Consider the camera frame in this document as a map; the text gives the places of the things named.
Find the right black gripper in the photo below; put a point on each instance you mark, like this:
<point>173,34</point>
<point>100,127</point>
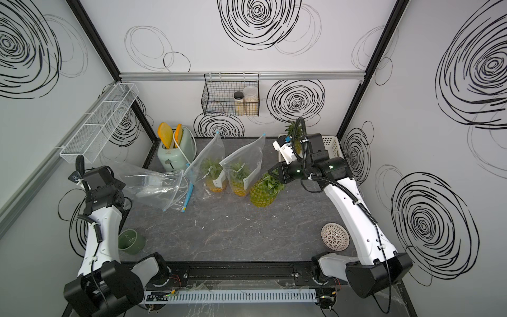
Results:
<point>282,174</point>

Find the clear zip-top bag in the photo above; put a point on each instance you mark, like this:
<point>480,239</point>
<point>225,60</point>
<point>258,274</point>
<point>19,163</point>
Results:
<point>174,190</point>
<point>128,174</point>
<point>252,155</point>
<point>214,149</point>

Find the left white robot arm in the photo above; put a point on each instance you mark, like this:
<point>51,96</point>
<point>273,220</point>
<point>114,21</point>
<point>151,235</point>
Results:
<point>104,286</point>

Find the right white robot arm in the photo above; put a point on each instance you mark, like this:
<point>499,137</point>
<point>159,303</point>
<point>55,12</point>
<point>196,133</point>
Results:
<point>378,264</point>

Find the cream perforated plastic basket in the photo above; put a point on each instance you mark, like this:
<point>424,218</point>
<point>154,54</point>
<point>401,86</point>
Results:
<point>332,146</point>

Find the white-lid spice jar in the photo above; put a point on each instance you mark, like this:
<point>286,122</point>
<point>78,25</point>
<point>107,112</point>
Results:
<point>251,100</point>

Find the white round sink strainer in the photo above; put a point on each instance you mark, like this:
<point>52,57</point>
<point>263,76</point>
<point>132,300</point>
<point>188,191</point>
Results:
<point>335,237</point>

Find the dark-lid spice jar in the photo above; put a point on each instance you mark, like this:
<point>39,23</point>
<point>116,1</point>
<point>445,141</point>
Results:
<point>239,103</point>

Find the mint green toaster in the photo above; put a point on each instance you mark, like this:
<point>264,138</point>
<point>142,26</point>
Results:
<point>178,158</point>

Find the right yellow toast slice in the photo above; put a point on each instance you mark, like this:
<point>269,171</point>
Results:
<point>178,135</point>

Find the yellow toast slice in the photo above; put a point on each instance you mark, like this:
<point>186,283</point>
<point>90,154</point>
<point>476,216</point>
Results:
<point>178,135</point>
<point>166,133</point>

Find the left yellow toast slice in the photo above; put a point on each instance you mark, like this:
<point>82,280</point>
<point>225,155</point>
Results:
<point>166,133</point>

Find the green ceramic cup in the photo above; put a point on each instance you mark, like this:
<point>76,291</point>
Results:
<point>131,242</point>

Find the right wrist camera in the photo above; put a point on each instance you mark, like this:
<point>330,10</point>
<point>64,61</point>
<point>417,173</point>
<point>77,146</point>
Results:
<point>283,145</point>

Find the black wire wall basket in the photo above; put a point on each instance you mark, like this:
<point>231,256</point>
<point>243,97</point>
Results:
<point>219,89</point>

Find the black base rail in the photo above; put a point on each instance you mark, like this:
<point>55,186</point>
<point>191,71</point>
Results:
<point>300,273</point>

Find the grey slotted cable duct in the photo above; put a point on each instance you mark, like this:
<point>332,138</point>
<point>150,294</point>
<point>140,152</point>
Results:
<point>230,296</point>

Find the white mesh wall shelf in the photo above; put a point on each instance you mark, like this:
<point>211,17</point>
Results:
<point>100,124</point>

